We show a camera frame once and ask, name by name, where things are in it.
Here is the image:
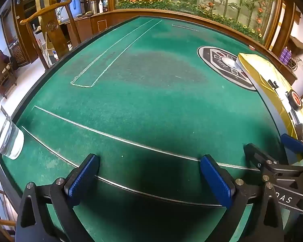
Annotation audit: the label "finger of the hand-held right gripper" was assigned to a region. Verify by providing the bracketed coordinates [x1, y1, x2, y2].
[243, 143, 303, 182]
[280, 123, 303, 168]

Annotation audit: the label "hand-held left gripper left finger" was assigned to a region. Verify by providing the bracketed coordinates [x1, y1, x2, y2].
[15, 153, 101, 242]

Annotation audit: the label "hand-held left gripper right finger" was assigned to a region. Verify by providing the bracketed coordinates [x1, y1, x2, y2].
[200, 154, 285, 242]

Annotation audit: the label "black tape roll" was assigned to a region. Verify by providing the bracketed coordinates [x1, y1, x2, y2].
[286, 90, 303, 112]

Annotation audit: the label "gold cardboard box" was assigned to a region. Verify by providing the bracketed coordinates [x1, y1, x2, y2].
[236, 52, 303, 164]

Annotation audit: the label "white tube black cap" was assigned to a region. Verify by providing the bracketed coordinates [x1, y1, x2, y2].
[268, 79, 292, 111]

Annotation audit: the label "plain wooden chair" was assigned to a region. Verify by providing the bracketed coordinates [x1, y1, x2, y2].
[0, 63, 18, 99]
[0, 185, 18, 242]

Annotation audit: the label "round table control panel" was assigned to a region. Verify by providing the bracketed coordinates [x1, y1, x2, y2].
[197, 46, 257, 91]

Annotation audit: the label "wooden display cabinet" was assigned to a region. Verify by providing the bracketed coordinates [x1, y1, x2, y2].
[0, 0, 38, 67]

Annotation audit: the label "carved wooden chair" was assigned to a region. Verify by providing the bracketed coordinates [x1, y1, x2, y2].
[20, 0, 81, 71]

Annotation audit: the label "curved wooden counter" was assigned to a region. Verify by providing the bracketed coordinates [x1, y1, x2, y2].
[66, 9, 298, 86]

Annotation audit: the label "white electric kettle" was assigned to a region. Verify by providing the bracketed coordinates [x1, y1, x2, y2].
[55, 1, 71, 23]

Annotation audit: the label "blue thermos jug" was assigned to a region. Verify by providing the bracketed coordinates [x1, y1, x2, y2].
[69, 0, 83, 17]

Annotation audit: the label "black thermos flask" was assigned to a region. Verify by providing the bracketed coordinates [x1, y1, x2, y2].
[79, 0, 91, 14]

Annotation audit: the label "black ribbed strap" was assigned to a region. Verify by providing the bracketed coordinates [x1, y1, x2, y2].
[291, 111, 302, 126]

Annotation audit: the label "tangled cables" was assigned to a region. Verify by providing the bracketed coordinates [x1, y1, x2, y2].
[289, 58, 302, 71]

